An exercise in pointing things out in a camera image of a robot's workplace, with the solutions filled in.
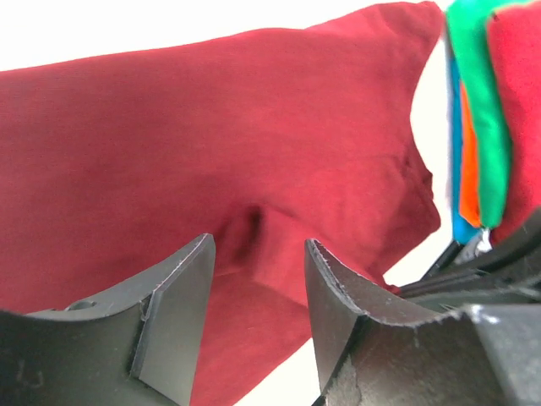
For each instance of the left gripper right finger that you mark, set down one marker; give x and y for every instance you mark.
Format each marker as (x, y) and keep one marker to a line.
(479, 347)

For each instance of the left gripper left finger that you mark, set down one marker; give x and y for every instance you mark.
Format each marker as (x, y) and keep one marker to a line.
(135, 343)

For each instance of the dark red t shirt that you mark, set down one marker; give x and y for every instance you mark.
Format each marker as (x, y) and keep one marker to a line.
(264, 139)

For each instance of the blue cloth piece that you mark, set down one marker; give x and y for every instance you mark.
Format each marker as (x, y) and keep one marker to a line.
(462, 231)

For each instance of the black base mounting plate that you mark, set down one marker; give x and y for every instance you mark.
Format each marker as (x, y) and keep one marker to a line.
(508, 274)

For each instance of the folded orange t shirt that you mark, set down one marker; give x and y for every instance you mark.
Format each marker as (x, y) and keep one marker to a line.
(469, 206)

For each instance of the folded green t shirt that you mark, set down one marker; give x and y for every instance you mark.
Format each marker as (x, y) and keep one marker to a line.
(467, 28)

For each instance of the folded bright red t shirt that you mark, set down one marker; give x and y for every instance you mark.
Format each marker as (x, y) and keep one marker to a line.
(514, 48)

